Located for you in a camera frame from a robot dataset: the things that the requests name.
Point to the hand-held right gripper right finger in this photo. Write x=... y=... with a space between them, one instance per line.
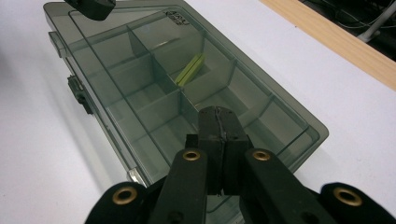
x=271 y=186

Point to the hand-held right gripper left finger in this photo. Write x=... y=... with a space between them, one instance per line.
x=186 y=186

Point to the grey transparent plastic organizer box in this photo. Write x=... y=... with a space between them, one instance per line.
x=124 y=77

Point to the yellow plastic strip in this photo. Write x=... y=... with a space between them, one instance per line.
x=190 y=70

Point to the white board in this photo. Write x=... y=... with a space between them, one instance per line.
x=311 y=77

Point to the light wooden table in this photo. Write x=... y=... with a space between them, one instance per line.
x=342 y=40

